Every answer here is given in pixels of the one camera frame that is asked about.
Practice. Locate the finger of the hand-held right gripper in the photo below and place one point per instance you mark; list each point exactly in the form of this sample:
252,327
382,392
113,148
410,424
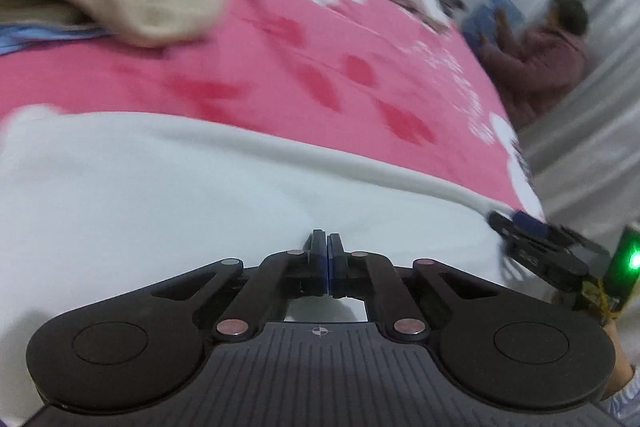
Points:
532,224
535,257

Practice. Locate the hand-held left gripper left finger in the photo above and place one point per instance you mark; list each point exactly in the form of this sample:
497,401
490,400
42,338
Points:
317,267

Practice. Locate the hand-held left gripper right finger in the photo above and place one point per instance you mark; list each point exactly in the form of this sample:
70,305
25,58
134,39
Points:
337,267

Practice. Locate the white sweatshirt with orange outline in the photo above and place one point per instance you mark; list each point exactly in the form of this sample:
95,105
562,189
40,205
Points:
200,207

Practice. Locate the person's right forearm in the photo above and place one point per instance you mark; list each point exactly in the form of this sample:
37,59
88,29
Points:
620,357

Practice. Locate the blue bag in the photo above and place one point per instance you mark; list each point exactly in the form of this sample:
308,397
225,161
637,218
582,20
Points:
492,17

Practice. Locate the pink floral blanket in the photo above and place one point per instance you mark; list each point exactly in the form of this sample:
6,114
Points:
300,47

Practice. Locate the blue patterned cloth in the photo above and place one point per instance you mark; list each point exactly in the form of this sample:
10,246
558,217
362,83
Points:
40,38

